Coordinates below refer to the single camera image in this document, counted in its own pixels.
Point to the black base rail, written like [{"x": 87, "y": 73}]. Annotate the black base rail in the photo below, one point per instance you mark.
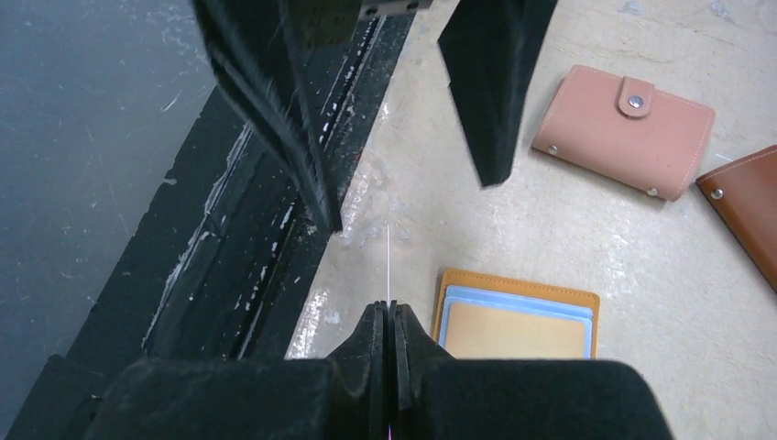
[{"x": 140, "y": 215}]

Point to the orange card holder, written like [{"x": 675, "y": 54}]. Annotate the orange card holder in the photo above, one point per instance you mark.
[{"x": 458, "y": 285}]

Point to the brown leather card holder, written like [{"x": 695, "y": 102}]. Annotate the brown leather card holder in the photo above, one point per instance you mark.
[{"x": 743, "y": 193}]

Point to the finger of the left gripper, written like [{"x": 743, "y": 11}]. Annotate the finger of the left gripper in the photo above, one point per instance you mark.
[
  {"x": 256, "y": 58},
  {"x": 490, "y": 50}
]

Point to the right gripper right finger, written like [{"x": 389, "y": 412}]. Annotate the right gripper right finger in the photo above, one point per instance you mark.
[{"x": 441, "y": 397}]

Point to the pink card holder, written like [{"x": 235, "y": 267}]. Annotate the pink card holder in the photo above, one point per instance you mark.
[{"x": 626, "y": 129}]

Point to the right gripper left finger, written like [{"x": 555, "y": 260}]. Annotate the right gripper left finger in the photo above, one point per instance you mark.
[{"x": 336, "y": 397}]

